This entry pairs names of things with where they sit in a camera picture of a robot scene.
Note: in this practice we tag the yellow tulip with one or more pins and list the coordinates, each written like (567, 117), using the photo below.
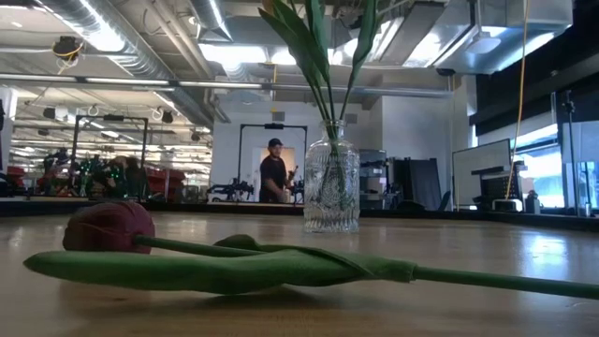
(285, 37)
(317, 21)

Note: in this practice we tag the black background robot arm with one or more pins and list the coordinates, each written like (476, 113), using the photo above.
(231, 189)

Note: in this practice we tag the black fabric panel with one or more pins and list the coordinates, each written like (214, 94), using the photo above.
(419, 182)

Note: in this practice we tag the red tool cabinet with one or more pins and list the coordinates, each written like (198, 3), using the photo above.
(164, 182)

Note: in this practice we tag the dark red tulip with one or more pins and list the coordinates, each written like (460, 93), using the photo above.
(110, 227)

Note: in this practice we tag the white board panel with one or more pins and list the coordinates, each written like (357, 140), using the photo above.
(482, 156)

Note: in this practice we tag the grey equipment cabinet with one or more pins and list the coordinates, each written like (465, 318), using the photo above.
(373, 178)

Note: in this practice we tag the clear glass vase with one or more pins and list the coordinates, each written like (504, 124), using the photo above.
(318, 187)

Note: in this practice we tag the person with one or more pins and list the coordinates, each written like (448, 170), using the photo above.
(273, 171)

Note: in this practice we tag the cream tulip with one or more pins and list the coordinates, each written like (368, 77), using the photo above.
(299, 33)
(365, 37)

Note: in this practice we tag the black light stand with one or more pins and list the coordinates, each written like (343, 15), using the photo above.
(569, 140)

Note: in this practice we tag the black ceiling device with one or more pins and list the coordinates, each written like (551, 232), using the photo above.
(67, 48)

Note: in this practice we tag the round white ceiling lamp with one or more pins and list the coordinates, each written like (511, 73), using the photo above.
(484, 45)

